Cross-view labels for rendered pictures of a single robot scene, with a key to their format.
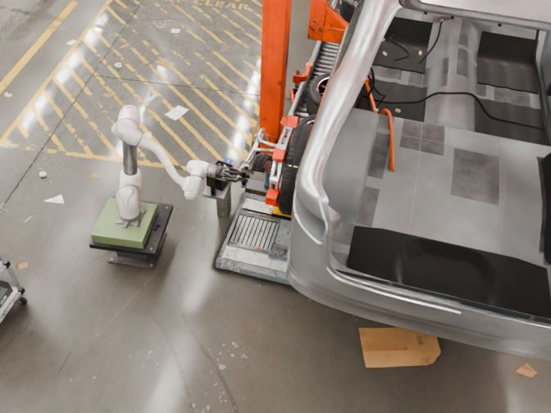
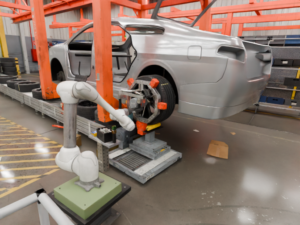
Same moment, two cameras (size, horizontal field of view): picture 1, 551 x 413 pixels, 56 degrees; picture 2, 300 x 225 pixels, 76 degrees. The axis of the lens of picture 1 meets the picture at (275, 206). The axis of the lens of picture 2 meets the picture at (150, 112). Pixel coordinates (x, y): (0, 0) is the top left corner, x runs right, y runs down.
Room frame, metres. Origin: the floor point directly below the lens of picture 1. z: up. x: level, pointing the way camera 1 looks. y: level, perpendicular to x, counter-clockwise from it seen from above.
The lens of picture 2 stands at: (1.44, 2.07, 1.43)
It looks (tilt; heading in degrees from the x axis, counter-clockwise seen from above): 17 degrees down; 299
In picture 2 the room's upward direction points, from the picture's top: 2 degrees clockwise
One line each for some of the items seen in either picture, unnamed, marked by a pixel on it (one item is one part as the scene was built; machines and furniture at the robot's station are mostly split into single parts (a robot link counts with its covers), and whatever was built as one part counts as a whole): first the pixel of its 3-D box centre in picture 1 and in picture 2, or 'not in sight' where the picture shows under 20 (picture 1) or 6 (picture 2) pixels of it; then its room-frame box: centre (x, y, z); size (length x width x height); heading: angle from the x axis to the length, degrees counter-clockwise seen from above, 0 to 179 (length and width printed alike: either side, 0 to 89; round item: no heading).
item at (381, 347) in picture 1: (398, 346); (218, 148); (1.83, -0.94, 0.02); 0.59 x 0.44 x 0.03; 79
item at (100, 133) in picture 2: (220, 174); (105, 133); (2.93, 0.45, 0.51); 0.20 x 0.14 x 0.13; 159
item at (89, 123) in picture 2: (303, 90); (67, 116); (4.48, -0.21, 0.28); 2.47 x 0.09 x 0.22; 169
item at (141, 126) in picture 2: not in sight; (143, 127); (2.71, -0.07, 0.48); 0.16 x 0.12 x 0.17; 79
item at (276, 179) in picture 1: (282, 166); (142, 101); (2.72, -0.03, 0.85); 0.54 x 0.07 x 0.54; 169
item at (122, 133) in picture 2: not in sight; (129, 135); (3.01, -0.16, 0.26); 0.42 x 0.18 x 0.35; 79
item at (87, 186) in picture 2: (129, 215); (90, 180); (2.53, 1.08, 0.41); 0.22 x 0.18 x 0.06; 175
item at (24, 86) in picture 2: not in sight; (27, 86); (7.62, -1.27, 0.39); 0.66 x 0.66 x 0.24
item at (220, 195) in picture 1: (221, 179); (104, 139); (2.97, 0.44, 0.44); 0.43 x 0.17 x 0.03; 169
